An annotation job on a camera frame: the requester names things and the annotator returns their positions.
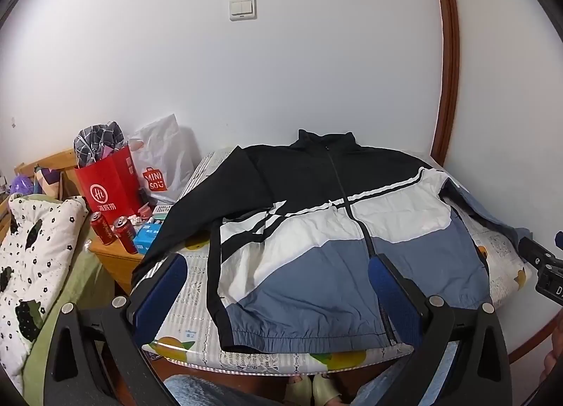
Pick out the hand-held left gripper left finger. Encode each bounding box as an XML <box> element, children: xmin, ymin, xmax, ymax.
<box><xmin>42</xmin><ymin>252</ymin><xmax>190</xmax><ymax>406</ymax></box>

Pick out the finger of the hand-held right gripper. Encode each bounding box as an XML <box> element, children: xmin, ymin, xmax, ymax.
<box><xmin>518</xmin><ymin>234</ymin><xmax>556</xmax><ymax>269</ymax></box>

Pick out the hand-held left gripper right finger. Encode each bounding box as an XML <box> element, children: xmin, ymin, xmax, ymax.
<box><xmin>367</xmin><ymin>252</ymin><xmax>513</xmax><ymax>406</ymax></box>

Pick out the black white blue jacket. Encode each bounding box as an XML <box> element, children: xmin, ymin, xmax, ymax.
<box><xmin>131</xmin><ymin>129</ymin><xmax>535</xmax><ymax>353</ymax></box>

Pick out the fruit printed tablecloth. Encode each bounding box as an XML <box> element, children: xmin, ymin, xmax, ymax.
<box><xmin>141</xmin><ymin>146</ymin><xmax>539</xmax><ymax>376</ymax></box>

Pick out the wooden nightstand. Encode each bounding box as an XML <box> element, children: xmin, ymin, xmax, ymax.
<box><xmin>90</xmin><ymin>212</ymin><xmax>163</xmax><ymax>294</ymax></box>

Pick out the blue tissue box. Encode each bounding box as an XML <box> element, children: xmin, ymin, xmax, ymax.
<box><xmin>132</xmin><ymin>221</ymin><xmax>163</xmax><ymax>255</ymax></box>

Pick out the red soda can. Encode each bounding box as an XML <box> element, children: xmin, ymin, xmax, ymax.
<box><xmin>113</xmin><ymin>216</ymin><xmax>139</xmax><ymax>255</ymax></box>
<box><xmin>90</xmin><ymin>211</ymin><xmax>116</xmax><ymax>245</ymax></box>

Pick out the green bed sheet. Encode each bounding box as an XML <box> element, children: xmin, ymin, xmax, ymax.
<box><xmin>22</xmin><ymin>230</ymin><xmax>115</xmax><ymax>406</ymax></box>

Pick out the pale green slipper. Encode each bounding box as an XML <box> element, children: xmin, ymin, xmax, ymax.
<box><xmin>312</xmin><ymin>373</ymin><xmax>343</xmax><ymax>404</ymax></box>

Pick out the red paper bag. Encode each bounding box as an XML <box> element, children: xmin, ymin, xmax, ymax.
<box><xmin>74</xmin><ymin>144</ymin><xmax>144</xmax><ymax>217</ymax></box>

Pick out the white black floral quilt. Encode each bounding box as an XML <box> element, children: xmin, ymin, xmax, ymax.
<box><xmin>0</xmin><ymin>195</ymin><xmax>91</xmax><ymax>393</ymax></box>

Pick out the white plastic shopping bag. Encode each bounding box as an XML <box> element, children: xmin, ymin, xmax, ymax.
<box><xmin>127</xmin><ymin>113</ymin><xmax>198</xmax><ymax>207</ymax></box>

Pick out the diamond patterned pillow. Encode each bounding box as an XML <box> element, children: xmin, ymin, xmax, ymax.
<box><xmin>35</xmin><ymin>166</ymin><xmax>67</xmax><ymax>200</ymax></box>

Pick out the wooden bed headboard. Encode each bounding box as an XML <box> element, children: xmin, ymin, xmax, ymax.
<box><xmin>13</xmin><ymin>148</ymin><xmax>80</xmax><ymax>200</ymax></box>

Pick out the grey plaid cloth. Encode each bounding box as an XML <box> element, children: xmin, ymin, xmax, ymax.
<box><xmin>74</xmin><ymin>121</ymin><xmax>128</xmax><ymax>168</ymax></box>

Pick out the brown wooden door frame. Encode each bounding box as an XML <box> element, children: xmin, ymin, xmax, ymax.
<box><xmin>429</xmin><ymin>0</ymin><xmax>462</xmax><ymax>165</ymax></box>

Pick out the white wall light switch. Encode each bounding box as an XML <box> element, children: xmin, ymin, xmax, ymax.
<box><xmin>229</xmin><ymin>0</ymin><xmax>257</xmax><ymax>22</ymax></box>

